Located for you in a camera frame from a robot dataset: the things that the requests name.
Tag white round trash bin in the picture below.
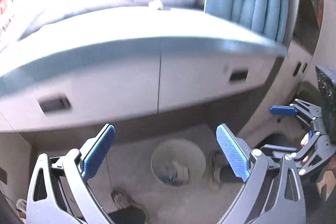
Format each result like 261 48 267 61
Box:
150 139 206 188

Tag person's right hand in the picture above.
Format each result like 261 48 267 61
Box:
299 131 314 166

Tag grey right sneaker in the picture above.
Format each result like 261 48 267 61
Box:
209 151 224 190

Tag grey sneaker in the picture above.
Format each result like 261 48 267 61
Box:
209 151 224 190
110 189 147 216

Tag grey left sneaker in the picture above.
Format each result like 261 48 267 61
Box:
110 189 147 216

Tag teal bed sheet mattress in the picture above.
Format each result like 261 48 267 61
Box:
1 7 288 97

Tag white bed frame drawers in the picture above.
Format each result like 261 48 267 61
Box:
1 33 313 134

